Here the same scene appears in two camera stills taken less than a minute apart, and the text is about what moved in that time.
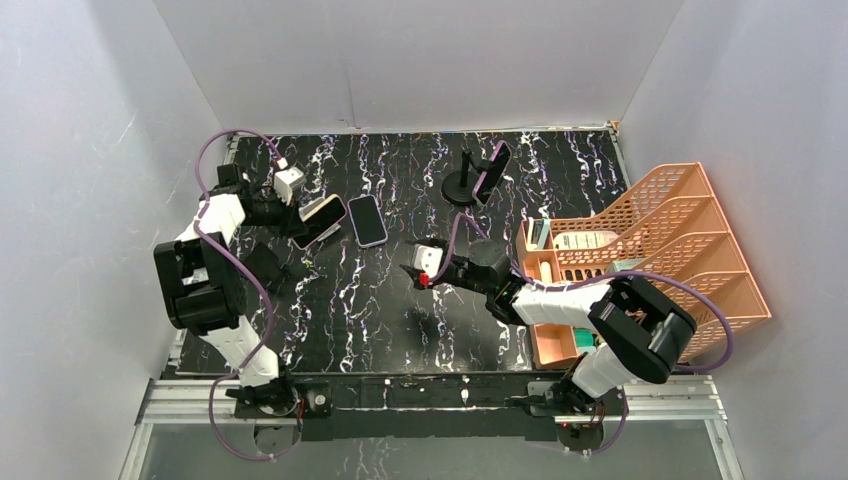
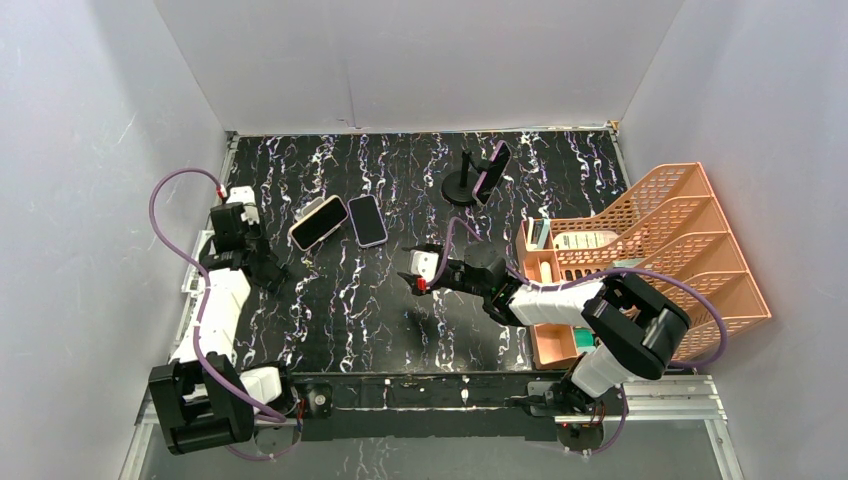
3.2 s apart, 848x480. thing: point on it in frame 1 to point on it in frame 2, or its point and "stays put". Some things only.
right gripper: x=414 y=275 stays put
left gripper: x=288 y=218 to x=263 y=251
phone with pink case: x=319 y=221 stays put
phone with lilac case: x=367 y=221 stays put
